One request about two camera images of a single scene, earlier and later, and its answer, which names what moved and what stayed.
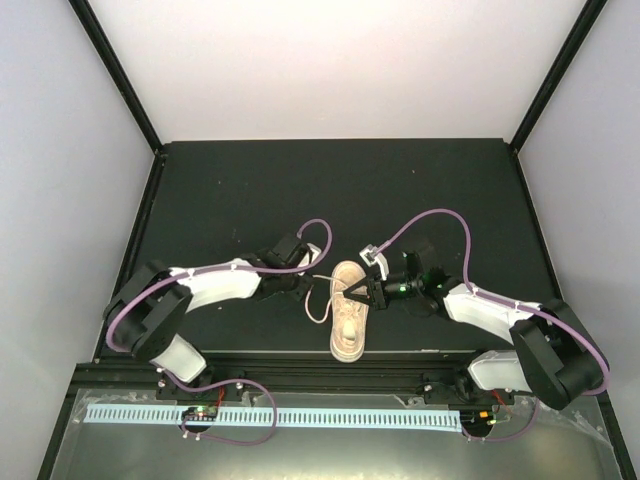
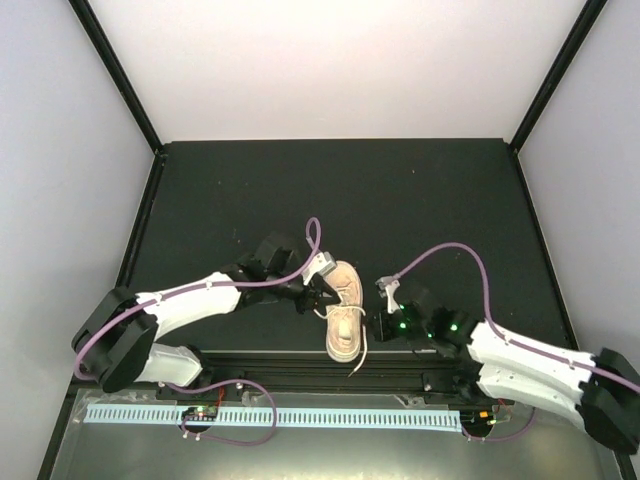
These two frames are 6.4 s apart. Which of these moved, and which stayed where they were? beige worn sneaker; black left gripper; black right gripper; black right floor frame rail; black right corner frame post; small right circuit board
Moved: black right gripper; black left gripper
Stayed: black right floor frame rail; black right corner frame post; beige worn sneaker; small right circuit board
